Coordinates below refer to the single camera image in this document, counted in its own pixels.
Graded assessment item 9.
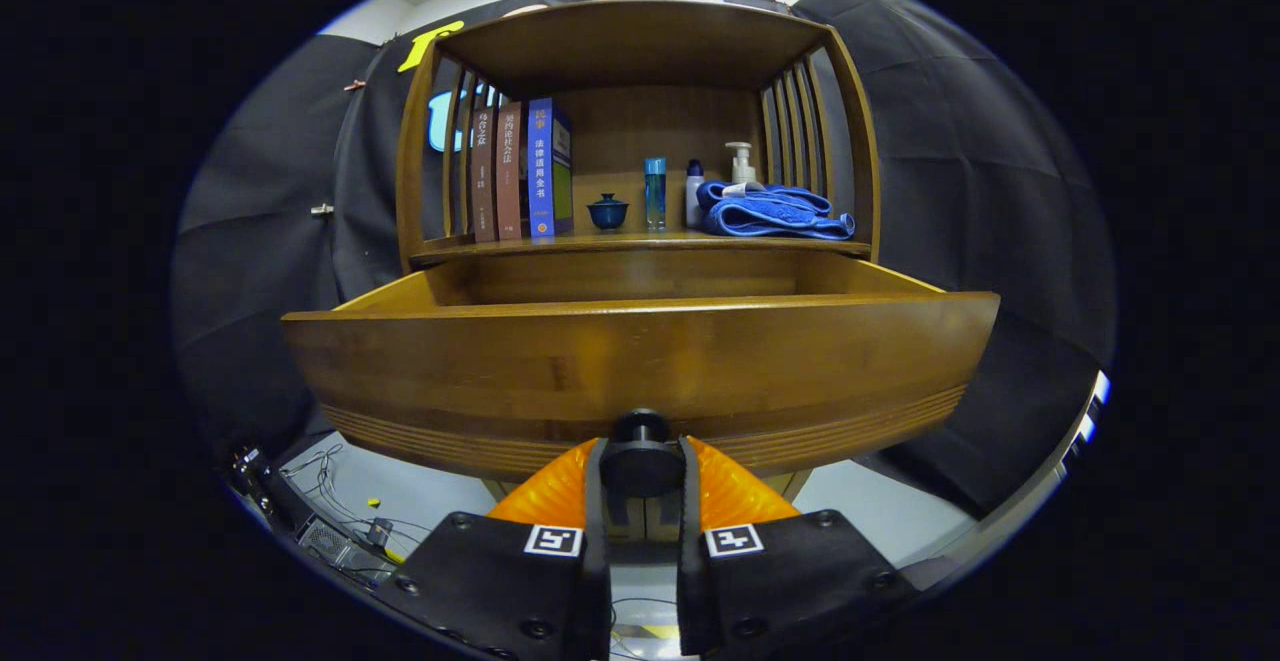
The white panel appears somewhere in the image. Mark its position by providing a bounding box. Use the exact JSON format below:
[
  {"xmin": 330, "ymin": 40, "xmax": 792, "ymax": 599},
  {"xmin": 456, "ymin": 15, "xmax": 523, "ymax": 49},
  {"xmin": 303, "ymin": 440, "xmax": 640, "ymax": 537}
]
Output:
[{"xmin": 1055, "ymin": 371, "xmax": 1111, "ymax": 482}]

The wooden drawer with black knob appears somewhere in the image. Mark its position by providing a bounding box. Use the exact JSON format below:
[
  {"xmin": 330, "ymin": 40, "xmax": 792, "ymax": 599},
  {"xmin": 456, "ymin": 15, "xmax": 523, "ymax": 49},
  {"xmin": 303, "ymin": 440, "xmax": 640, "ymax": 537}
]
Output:
[{"xmin": 280, "ymin": 251, "xmax": 1001, "ymax": 500}]

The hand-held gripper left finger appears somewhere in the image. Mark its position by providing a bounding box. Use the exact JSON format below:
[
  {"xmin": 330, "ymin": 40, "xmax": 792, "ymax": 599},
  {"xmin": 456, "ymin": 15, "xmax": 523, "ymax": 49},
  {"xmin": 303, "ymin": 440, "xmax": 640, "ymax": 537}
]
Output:
[{"xmin": 385, "ymin": 436, "xmax": 613, "ymax": 661}]

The wooden countertop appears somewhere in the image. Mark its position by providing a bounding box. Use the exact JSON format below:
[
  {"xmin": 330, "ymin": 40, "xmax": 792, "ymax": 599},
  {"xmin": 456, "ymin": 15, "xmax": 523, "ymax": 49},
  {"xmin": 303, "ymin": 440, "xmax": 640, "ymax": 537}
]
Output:
[{"xmin": 410, "ymin": 229, "xmax": 871, "ymax": 268}]

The wooden cabinet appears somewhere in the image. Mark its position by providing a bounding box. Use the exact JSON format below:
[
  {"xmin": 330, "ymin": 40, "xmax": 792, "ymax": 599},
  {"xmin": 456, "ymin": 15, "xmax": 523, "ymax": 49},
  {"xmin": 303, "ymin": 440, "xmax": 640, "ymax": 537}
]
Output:
[{"xmin": 395, "ymin": 0, "xmax": 883, "ymax": 504}]

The grey electronic box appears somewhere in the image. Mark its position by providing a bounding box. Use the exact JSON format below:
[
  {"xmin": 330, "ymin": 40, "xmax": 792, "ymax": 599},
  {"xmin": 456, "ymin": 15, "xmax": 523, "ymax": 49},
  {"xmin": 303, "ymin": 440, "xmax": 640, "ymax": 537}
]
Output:
[{"xmin": 295, "ymin": 516, "xmax": 396, "ymax": 582}]

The blue lidded teacup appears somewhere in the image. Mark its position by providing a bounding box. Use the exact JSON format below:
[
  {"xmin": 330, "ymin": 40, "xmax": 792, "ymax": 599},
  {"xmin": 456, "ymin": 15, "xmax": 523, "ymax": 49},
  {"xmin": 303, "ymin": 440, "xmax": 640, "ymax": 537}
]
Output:
[{"xmin": 586, "ymin": 193, "xmax": 631, "ymax": 233}]

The blue book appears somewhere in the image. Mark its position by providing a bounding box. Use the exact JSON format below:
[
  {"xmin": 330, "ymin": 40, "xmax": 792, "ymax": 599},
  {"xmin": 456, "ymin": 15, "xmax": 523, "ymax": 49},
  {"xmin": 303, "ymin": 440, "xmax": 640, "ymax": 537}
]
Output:
[{"xmin": 527, "ymin": 96, "xmax": 574, "ymax": 239}]

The blue folded towel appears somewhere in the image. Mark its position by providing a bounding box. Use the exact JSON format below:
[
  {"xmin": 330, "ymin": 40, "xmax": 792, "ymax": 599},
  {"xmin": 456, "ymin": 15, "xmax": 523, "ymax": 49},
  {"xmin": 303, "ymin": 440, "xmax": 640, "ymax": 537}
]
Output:
[{"xmin": 697, "ymin": 179, "xmax": 857, "ymax": 241}]

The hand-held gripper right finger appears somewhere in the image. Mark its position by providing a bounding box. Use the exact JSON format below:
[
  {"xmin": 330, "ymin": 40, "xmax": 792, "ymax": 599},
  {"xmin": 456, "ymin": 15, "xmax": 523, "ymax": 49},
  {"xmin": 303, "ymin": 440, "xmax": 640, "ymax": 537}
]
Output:
[{"xmin": 677, "ymin": 434, "xmax": 916, "ymax": 660}]

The thin grey floor cable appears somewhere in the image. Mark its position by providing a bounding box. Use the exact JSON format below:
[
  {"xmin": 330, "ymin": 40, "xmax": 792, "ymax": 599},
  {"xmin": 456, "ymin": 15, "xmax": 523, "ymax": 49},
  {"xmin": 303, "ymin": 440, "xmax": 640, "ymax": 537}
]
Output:
[{"xmin": 283, "ymin": 444, "xmax": 433, "ymax": 547}]

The reddish brown book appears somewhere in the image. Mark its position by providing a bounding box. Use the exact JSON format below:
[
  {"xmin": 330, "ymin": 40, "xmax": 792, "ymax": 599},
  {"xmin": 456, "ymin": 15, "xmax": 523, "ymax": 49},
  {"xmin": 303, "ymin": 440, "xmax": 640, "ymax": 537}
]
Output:
[{"xmin": 495, "ymin": 101, "xmax": 529, "ymax": 240}]

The clear blue bottle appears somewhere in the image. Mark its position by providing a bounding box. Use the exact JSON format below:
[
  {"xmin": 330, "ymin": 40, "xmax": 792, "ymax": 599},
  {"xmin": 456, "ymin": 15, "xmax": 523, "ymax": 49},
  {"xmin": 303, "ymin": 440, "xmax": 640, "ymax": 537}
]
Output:
[{"xmin": 644, "ymin": 157, "xmax": 668, "ymax": 232}]

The dark brown book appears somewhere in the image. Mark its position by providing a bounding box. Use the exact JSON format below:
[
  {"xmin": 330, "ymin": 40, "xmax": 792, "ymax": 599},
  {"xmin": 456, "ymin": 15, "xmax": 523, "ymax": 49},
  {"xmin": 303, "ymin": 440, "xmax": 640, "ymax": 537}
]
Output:
[{"xmin": 470, "ymin": 106, "xmax": 498, "ymax": 242}]

